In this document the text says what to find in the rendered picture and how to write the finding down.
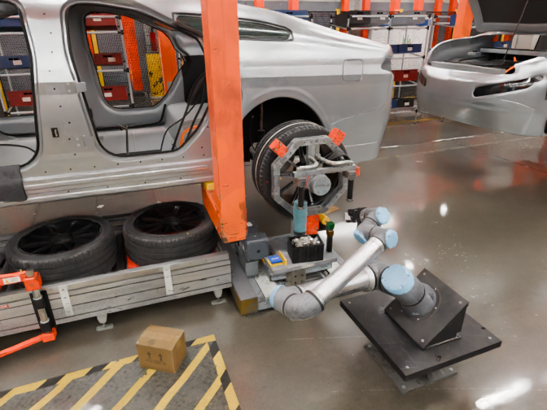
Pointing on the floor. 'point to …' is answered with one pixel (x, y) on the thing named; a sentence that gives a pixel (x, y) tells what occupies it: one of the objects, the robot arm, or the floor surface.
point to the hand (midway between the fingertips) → (347, 220)
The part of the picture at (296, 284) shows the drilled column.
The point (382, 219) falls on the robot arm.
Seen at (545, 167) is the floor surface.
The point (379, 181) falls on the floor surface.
